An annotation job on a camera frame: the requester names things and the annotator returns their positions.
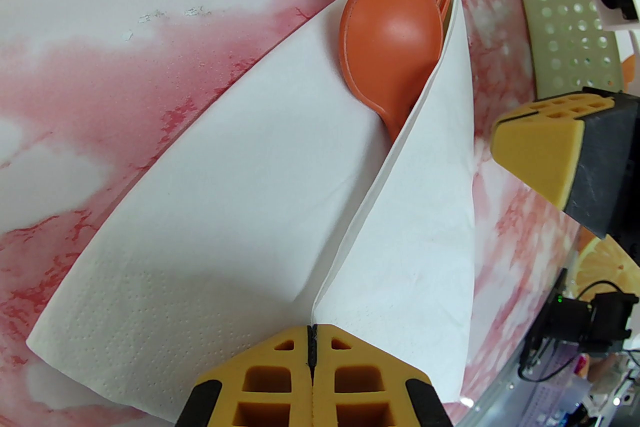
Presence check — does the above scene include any white paper napkin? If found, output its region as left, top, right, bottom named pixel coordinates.
left=26, top=0, right=476, bottom=420

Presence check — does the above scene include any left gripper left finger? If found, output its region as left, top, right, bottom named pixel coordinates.
left=175, top=325, right=313, bottom=427

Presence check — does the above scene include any orange plastic spoon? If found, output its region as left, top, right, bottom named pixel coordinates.
left=339, top=0, right=445, bottom=143

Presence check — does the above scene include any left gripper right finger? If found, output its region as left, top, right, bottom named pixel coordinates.
left=312, top=324, right=453, bottom=427

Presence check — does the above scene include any aluminium front rail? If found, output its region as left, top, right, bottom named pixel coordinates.
left=470, top=235, right=588, bottom=420

